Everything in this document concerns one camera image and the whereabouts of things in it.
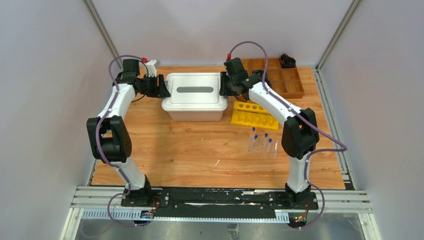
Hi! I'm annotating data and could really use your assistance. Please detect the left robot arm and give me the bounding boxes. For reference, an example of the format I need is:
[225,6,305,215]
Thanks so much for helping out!
[86,55,171,209]

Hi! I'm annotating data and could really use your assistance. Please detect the wooden compartment tray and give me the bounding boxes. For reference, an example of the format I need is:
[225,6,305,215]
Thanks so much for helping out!
[241,58,305,99]

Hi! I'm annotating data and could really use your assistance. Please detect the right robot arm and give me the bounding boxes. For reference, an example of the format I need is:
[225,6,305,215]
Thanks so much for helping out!
[219,57,319,209]

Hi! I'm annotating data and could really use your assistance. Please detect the clear plastic well plate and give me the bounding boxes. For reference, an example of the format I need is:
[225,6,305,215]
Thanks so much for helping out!
[247,133,279,158]

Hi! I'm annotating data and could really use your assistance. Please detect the blue capped tube front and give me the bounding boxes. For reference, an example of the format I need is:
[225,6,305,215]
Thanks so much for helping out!
[266,138,273,153]

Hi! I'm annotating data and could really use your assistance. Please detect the white bin lid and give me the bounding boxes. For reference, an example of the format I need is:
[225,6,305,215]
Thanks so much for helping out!
[161,72,228,112]

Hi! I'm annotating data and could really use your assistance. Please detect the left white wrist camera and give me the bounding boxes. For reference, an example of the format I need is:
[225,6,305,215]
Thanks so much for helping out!
[145,59,161,77]

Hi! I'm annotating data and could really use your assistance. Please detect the black cable coil corner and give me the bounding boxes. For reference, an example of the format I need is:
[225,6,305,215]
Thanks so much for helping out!
[279,53,296,69]

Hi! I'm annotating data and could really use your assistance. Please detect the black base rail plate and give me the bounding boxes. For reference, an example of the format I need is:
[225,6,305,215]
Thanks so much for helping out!
[120,187,319,223]

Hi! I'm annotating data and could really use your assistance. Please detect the pink plastic bin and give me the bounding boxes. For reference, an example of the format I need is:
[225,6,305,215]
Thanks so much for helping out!
[167,111,224,122]

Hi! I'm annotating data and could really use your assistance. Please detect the yellow test tube rack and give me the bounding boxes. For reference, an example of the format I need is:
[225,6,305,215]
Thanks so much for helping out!
[230,101,280,131]

